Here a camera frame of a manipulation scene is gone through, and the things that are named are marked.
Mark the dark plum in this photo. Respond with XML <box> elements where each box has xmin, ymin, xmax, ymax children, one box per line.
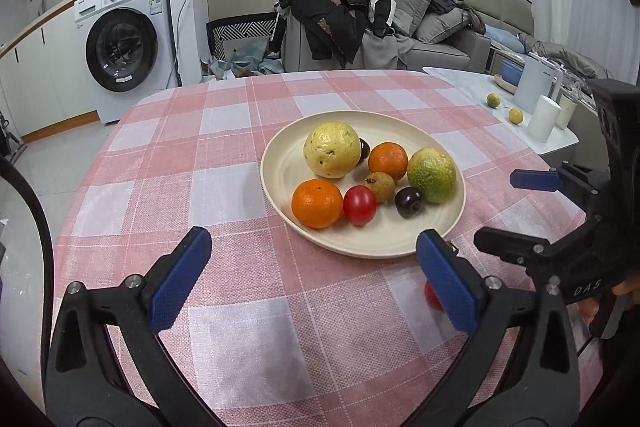
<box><xmin>394</xmin><ymin>186</ymin><xmax>423</xmax><ymax>219</ymax></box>
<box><xmin>358</xmin><ymin>138</ymin><xmax>371</xmax><ymax>165</ymax></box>

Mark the brown small pear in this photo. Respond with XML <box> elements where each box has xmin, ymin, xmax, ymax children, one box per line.
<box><xmin>363</xmin><ymin>172</ymin><xmax>396</xmax><ymax>205</ymax></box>

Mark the red tomato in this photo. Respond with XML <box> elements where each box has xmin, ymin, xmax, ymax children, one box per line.
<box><xmin>343</xmin><ymin>185</ymin><xmax>378</xmax><ymax>227</ymax></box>
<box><xmin>424</xmin><ymin>283</ymin><xmax>444</xmax><ymax>311</ymax></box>

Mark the right hand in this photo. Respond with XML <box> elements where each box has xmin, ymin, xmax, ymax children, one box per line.
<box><xmin>577</xmin><ymin>270</ymin><xmax>640</xmax><ymax>323</ymax></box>

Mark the white cylinder cup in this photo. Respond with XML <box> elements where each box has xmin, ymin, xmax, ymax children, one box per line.
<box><xmin>526</xmin><ymin>95</ymin><xmax>561</xmax><ymax>143</ymax></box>

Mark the beige cup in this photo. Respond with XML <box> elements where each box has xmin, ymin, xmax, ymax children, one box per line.
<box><xmin>555</xmin><ymin>94</ymin><xmax>578</xmax><ymax>130</ymax></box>

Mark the yellow lemon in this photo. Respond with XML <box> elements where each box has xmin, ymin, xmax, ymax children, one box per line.
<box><xmin>508</xmin><ymin>107</ymin><xmax>524</xmax><ymax>126</ymax></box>

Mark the white kettle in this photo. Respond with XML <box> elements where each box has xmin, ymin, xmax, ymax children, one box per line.
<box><xmin>513</xmin><ymin>53</ymin><xmax>563</xmax><ymax>114</ymax></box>

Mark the green lime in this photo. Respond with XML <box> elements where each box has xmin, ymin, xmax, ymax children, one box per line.
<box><xmin>486</xmin><ymin>93</ymin><xmax>501</xmax><ymax>108</ymax></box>

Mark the green yellow fruit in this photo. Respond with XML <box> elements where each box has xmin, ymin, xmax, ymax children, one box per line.
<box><xmin>407</xmin><ymin>147</ymin><xmax>457</xmax><ymax>204</ymax></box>

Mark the white marble side table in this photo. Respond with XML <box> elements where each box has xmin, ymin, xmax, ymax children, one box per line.
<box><xmin>422</xmin><ymin>66</ymin><xmax>579</xmax><ymax>161</ymax></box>

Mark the orange mandarin back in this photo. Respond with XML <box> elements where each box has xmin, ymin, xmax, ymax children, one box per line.
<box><xmin>368</xmin><ymin>142</ymin><xmax>409</xmax><ymax>182</ymax></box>

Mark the orange mandarin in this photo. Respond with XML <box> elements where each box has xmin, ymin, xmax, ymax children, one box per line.
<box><xmin>368</xmin><ymin>142</ymin><xmax>409</xmax><ymax>182</ymax></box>
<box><xmin>291</xmin><ymin>179</ymin><xmax>343</xmax><ymax>230</ymax></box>

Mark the grey sofa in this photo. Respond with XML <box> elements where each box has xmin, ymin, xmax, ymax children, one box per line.
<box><xmin>282</xmin><ymin>0</ymin><xmax>534</xmax><ymax>72</ymax></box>

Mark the orange mandarin front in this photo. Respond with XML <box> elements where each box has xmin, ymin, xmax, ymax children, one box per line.
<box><xmin>291</xmin><ymin>179</ymin><xmax>343</xmax><ymax>230</ymax></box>

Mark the large yellow fruit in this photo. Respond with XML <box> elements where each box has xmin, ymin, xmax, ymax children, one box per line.
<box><xmin>303</xmin><ymin>121</ymin><xmax>361</xmax><ymax>179</ymax></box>

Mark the grey cushion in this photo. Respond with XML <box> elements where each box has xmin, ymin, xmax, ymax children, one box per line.
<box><xmin>393</xmin><ymin>0</ymin><xmax>431</xmax><ymax>37</ymax></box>

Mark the cream round plate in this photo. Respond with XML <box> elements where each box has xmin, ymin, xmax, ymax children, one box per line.
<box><xmin>260</xmin><ymin>110</ymin><xmax>466</xmax><ymax>259</ymax></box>

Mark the white kitchen cabinet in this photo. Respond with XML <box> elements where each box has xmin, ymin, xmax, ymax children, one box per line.
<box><xmin>1</xmin><ymin>8</ymin><xmax>96</xmax><ymax>136</ymax></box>

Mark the pile of dark clothes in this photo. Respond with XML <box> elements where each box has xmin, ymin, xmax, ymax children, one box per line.
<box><xmin>277</xmin><ymin>0</ymin><xmax>396</xmax><ymax>67</ymax></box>

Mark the white washing machine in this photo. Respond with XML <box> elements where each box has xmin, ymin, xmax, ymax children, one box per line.
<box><xmin>74</xmin><ymin>0</ymin><xmax>181</xmax><ymax>124</ymax></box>

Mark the black cable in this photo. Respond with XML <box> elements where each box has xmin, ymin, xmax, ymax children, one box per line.
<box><xmin>0</xmin><ymin>156</ymin><xmax>57</xmax><ymax>383</ymax></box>

